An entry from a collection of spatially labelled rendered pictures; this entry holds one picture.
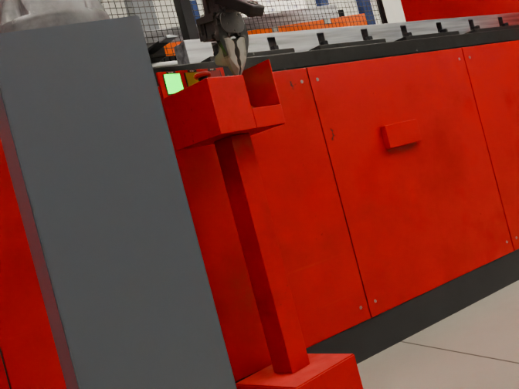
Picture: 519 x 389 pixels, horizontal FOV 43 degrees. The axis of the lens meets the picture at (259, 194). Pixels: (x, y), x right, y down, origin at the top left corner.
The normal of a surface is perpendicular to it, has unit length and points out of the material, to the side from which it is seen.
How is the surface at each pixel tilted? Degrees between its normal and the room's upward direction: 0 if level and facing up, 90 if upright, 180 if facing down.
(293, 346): 90
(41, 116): 90
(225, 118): 90
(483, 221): 90
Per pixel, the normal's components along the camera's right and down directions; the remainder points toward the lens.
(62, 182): 0.39, -0.10
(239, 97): 0.67, -0.17
